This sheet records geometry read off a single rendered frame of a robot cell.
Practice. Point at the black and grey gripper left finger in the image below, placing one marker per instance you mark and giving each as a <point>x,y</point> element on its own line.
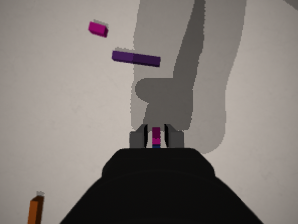
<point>139,138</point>

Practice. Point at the purple rod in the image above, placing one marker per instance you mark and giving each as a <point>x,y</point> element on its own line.
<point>134,58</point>

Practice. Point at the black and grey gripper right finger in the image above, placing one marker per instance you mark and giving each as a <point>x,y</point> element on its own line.
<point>173,138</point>

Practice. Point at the orange-brown rectangular block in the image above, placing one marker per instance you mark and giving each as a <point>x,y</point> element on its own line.
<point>35,210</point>

